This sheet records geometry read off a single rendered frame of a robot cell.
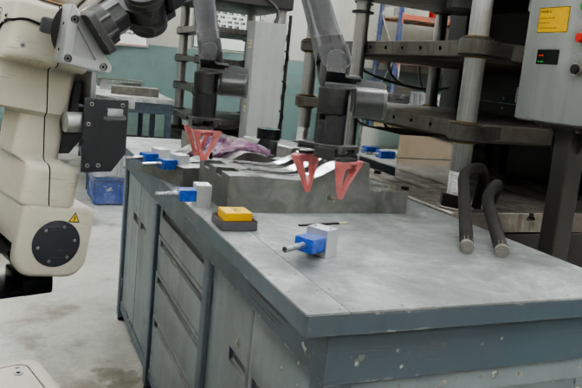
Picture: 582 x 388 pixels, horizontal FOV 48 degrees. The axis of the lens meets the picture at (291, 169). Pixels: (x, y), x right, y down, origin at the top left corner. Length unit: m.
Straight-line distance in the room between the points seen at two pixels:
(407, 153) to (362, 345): 1.41
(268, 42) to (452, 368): 5.06
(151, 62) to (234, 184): 7.35
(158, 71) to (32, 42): 7.48
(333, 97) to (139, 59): 7.69
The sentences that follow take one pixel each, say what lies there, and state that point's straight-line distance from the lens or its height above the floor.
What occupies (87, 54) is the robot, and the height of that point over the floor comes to 1.14.
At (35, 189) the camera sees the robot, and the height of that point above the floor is 0.85.
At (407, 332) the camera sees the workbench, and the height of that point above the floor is 0.75.
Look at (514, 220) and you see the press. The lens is 2.10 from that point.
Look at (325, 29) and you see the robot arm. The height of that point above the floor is 1.23.
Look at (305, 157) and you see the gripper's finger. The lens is 1.24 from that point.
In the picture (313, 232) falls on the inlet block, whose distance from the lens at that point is 1.25.
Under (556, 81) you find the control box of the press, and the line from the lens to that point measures 1.90.
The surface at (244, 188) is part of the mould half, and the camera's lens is 1.54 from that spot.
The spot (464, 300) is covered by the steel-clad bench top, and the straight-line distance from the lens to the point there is 1.13.
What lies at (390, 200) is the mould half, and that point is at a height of 0.84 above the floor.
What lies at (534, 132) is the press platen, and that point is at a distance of 2.22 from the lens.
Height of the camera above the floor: 1.14
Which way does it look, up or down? 9 degrees down
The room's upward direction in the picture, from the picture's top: 6 degrees clockwise
